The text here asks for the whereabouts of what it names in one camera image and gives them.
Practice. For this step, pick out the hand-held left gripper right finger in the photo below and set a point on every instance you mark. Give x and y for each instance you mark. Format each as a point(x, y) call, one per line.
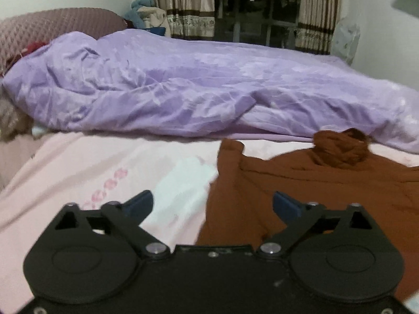
point(286, 206)

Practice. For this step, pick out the beige fuzzy pillow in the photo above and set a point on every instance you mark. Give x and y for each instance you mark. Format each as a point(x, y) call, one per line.
point(11, 117)

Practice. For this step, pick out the pile of clothes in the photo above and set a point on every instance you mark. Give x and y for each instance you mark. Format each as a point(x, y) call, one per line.
point(139, 6)

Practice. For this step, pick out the red cloth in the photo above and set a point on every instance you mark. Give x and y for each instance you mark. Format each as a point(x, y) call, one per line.
point(34, 46)

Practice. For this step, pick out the brown jacket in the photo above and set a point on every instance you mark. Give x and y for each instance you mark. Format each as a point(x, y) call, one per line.
point(327, 186)

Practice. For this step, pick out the purple duvet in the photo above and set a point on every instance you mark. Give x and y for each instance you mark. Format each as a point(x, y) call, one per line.
point(163, 88)

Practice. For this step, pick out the pink bed sheet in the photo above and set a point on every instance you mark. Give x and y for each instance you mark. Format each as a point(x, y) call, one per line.
point(81, 170)

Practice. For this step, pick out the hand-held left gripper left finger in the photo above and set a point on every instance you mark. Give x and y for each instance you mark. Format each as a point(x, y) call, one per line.
point(140, 202)

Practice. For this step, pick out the mauve padded headboard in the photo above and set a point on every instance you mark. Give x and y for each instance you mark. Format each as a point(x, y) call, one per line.
point(49, 26)

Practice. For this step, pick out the beige striped curtain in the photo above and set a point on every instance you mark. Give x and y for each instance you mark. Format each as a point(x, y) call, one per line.
point(317, 6)
point(183, 0)

